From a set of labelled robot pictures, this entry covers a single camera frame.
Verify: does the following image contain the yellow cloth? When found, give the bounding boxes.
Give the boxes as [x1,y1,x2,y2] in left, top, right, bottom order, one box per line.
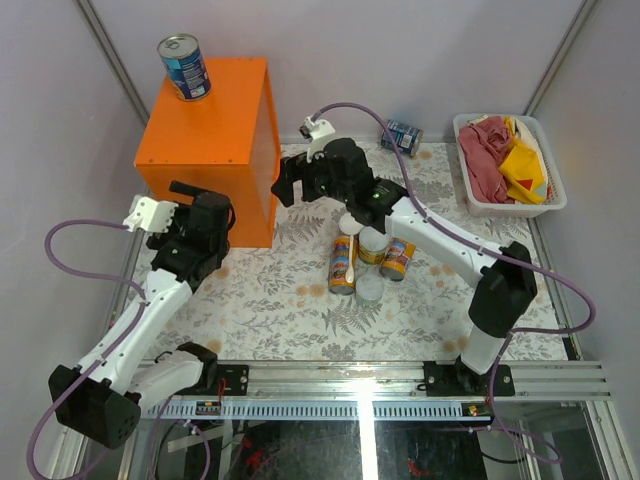
[498,116,549,205]

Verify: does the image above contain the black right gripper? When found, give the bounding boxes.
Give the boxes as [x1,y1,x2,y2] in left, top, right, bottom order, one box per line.
[270,151,352,209]

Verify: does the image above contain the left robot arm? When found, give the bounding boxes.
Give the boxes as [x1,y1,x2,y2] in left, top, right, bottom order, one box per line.
[48,181,236,450]

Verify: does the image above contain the lying yellow can with spoon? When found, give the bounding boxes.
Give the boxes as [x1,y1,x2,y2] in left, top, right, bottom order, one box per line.
[328,235,357,295]

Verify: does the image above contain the rear can white lid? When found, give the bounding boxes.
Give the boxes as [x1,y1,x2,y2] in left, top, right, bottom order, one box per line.
[338,213,364,236]

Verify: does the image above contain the pink cloth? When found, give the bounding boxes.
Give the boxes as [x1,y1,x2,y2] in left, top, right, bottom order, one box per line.
[457,116,513,204]

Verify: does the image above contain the lying yellow porridge can right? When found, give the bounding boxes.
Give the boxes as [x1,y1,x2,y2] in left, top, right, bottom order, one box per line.
[380,237,416,282]

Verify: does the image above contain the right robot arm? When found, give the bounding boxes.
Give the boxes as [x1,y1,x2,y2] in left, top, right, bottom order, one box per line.
[271,138,537,395]

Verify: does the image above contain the orange wooden box shelf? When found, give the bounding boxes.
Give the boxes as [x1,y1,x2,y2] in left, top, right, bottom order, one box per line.
[135,57,281,248]

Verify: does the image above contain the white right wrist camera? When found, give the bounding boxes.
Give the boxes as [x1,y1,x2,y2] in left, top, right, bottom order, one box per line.
[299,116,336,163]

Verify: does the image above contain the upright yellow can white lid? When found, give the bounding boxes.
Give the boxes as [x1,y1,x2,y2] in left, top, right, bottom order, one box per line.
[358,227,390,265]

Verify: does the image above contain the lying blue tin can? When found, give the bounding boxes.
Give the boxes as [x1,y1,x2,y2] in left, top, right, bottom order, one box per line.
[380,120,424,157]

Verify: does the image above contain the aluminium mounting rail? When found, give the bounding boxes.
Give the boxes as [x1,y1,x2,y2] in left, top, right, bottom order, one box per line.
[134,360,614,401]

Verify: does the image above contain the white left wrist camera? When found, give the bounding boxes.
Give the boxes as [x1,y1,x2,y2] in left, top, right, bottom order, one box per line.
[122,195,178,233]

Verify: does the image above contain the white plastic basket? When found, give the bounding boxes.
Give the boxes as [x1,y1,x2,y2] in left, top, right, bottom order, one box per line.
[453,114,567,218]

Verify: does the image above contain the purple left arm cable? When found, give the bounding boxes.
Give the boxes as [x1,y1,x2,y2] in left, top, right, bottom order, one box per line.
[25,219,151,480]

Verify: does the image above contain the blue tin can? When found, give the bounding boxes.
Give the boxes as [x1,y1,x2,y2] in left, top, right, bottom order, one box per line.
[157,33,212,101]
[380,120,424,157]

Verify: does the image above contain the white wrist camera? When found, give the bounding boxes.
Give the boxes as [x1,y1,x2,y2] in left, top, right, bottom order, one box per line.
[299,116,336,163]
[122,195,178,233]

